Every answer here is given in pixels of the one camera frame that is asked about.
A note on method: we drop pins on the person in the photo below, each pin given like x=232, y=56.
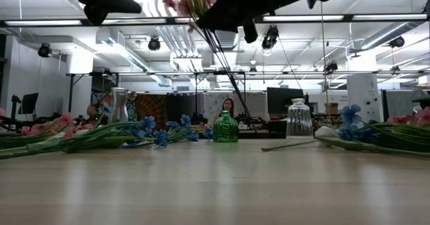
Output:
x=228, y=104
x=92, y=111

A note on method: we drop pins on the orange patterned tapestry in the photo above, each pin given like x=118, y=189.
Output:
x=151, y=107

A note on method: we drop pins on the tall clear glass vase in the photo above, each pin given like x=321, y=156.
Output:
x=119, y=104

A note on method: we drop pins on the black overhead frame beam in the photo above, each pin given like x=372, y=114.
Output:
x=347, y=17

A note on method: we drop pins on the white LED light bar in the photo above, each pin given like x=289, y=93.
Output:
x=43, y=23
x=389, y=16
x=302, y=18
x=168, y=20

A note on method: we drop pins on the black partition panel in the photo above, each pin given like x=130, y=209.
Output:
x=181, y=105

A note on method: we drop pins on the ribbed clear glass vase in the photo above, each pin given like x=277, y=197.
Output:
x=299, y=121

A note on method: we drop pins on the white column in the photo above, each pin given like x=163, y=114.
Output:
x=364, y=90

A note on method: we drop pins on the black aluminium table frame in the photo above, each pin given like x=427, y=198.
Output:
x=262, y=135

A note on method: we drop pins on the green glass vase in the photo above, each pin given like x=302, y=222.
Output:
x=225, y=131

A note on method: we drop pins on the black background rig frame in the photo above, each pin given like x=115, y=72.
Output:
x=71, y=94

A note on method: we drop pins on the silver ceiling duct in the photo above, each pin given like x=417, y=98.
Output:
x=386, y=35

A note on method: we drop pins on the black computer monitor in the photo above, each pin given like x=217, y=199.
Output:
x=29, y=102
x=279, y=100

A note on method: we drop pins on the pink artificial flower bunch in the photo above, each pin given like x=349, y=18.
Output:
x=65, y=118
x=193, y=0
x=423, y=115

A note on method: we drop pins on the cardboard box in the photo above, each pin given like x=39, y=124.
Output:
x=332, y=108

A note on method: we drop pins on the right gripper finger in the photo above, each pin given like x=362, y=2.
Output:
x=228, y=25
x=225, y=14

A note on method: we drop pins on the black ceiling spotlight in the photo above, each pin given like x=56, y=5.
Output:
x=270, y=37
x=44, y=50
x=154, y=43
x=397, y=42
x=332, y=66

